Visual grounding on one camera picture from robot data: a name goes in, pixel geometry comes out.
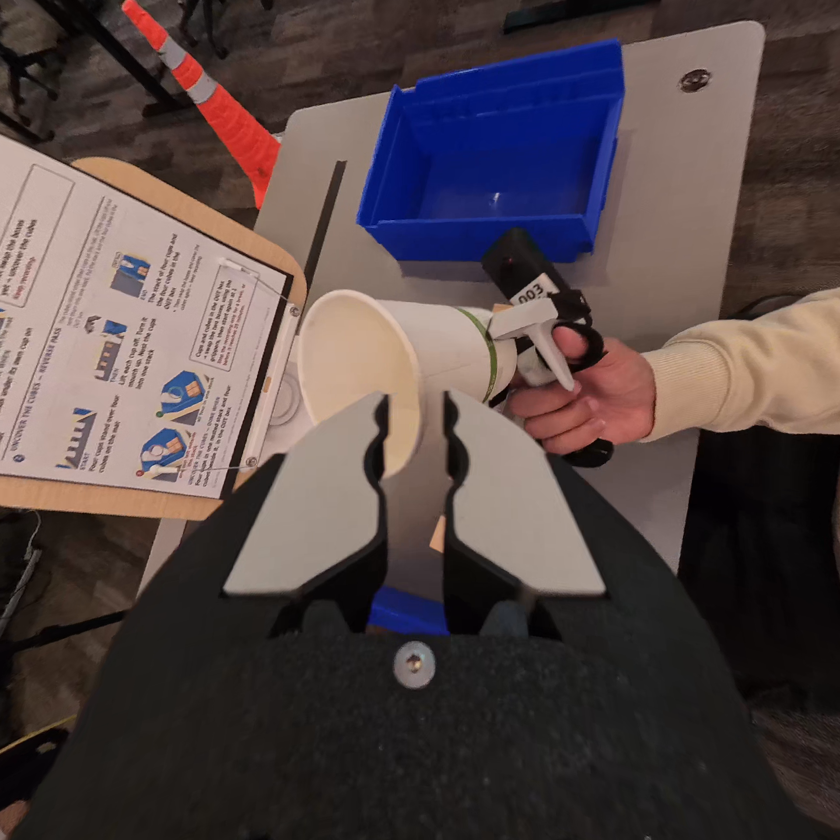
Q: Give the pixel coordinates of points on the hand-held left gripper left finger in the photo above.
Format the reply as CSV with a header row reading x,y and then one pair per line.
x,y
308,518

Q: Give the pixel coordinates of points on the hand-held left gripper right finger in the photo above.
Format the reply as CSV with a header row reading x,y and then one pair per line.
x,y
518,518

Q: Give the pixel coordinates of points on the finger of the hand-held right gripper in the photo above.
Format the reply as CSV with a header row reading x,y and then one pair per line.
x,y
525,321

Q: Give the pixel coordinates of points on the blue plastic bin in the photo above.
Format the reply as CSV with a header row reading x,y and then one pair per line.
x,y
407,610
499,164

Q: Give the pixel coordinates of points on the person's right hand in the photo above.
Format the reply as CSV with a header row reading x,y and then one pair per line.
x,y
610,400

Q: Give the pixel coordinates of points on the white document stand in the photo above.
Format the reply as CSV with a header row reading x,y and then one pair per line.
x,y
285,403

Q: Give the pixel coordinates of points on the instruction sheet on clipboard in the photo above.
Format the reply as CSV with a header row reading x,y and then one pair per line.
x,y
98,495

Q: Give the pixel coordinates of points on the metal table grommet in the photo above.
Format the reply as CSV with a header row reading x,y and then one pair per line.
x,y
695,80

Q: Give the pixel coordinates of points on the person's black pants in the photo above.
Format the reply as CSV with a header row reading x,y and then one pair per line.
x,y
774,558

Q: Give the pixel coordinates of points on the printed instruction sheet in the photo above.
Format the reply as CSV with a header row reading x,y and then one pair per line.
x,y
131,328

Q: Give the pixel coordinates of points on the orange traffic cone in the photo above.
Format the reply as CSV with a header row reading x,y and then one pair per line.
x,y
223,118

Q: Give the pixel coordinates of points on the black table frame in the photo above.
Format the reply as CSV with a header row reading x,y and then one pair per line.
x,y
98,59

